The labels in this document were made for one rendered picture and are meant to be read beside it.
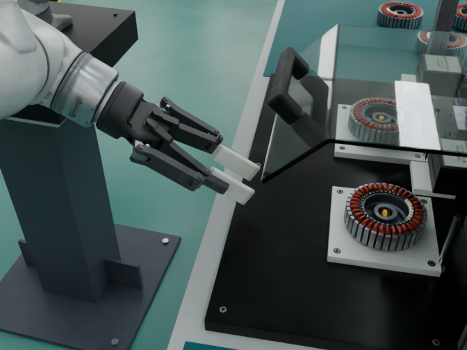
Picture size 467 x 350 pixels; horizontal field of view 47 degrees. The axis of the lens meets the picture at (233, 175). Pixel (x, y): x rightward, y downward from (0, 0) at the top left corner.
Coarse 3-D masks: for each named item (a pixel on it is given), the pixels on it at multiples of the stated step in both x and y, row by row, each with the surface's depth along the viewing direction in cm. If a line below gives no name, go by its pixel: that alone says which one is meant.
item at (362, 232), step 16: (352, 192) 79; (368, 192) 78; (384, 192) 79; (400, 192) 78; (352, 208) 76; (368, 208) 79; (384, 208) 77; (400, 208) 78; (416, 208) 76; (352, 224) 75; (368, 224) 73; (384, 224) 73; (400, 224) 73; (416, 224) 73; (368, 240) 75; (384, 240) 72; (400, 240) 72; (416, 240) 74
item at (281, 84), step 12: (288, 48) 60; (288, 60) 58; (300, 60) 60; (276, 72) 57; (288, 72) 56; (300, 72) 60; (276, 84) 55; (288, 84) 55; (276, 96) 52; (288, 96) 53; (276, 108) 53; (288, 108) 53; (300, 108) 54; (288, 120) 54
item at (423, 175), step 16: (432, 160) 71; (448, 160) 67; (464, 160) 67; (416, 176) 71; (432, 176) 70; (448, 176) 67; (464, 176) 67; (416, 192) 70; (432, 192) 69; (448, 192) 68; (464, 192) 68
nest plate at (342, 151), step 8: (336, 144) 93; (344, 144) 93; (336, 152) 92; (344, 152) 92; (352, 152) 92; (360, 152) 92; (368, 152) 92; (376, 152) 92; (384, 152) 92; (392, 152) 92; (400, 152) 92; (408, 152) 92; (416, 152) 92; (376, 160) 92; (384, 160) 91; (392, 160) 91; (400, 160) 91; (408, 160) 90; (416, 160) 90; (424, 160) 90
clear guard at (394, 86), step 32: (352, 32) 63; (384, 32) 63; (416, 32) 63; (448, 32) 63; (320, 64) 60; (352, 64) 57; (384, 64) 57; (416, 64) 57; (448, 64) 57; (320, 96) 54; (352, 96) 52; (384, 96) 52; (416, 96) 52; (448, 96) 52; (288, 128) 54; (320, 128) 49; (352, 128) 47; (384, 128) 47; (416, 128) 47; (448, 128) 47; (288, 160) 49
